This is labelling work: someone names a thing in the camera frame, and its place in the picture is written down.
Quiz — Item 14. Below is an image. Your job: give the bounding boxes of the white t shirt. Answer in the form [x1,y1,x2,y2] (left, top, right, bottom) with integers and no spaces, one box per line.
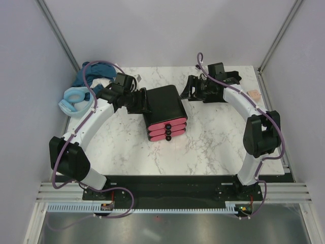
[90,63,122,88]

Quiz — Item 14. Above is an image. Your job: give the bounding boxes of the white cable duct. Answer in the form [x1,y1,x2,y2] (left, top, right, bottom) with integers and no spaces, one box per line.
[47,201,239,214]

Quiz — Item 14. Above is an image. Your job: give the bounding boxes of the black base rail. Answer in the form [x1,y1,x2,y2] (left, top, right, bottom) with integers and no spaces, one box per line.
[82,175,263,208]

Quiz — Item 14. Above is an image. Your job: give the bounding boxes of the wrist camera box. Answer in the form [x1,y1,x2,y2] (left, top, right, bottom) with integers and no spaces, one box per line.
[208,63,226,81]
[114,73,136,89]

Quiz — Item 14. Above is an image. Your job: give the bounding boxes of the black pink drawer organizer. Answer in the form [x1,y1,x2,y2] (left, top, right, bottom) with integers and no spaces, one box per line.
[143,85,188,142]

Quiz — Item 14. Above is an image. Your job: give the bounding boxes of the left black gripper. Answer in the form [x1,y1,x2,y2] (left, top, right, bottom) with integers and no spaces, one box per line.
[125,89,153,116]

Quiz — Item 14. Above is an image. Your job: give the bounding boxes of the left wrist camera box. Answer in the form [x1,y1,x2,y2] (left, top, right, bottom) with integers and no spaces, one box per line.
[114,73,136,89]

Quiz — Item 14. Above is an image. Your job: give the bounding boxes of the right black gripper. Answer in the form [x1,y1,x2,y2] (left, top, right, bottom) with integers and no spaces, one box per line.
[178,75,214,102]

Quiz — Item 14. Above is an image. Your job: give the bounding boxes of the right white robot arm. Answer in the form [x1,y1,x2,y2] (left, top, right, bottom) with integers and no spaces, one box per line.
[180,71,281,200]

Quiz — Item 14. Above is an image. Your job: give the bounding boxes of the folded black t shirt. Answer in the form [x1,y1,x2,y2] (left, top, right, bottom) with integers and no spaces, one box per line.
[224,71,242,85]

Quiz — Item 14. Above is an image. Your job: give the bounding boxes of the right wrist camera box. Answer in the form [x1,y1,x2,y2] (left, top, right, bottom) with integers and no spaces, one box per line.
[208,63,226,81]

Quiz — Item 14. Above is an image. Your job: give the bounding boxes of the blue t shirt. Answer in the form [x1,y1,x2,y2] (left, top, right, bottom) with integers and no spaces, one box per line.
[72,62,117,95]

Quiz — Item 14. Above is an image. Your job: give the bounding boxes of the small pink cube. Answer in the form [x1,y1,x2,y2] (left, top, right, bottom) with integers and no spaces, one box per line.
[247,89,261,102]

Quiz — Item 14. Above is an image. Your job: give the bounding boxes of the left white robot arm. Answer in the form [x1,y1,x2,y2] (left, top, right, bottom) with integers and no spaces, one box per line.
[49,84,151,200]

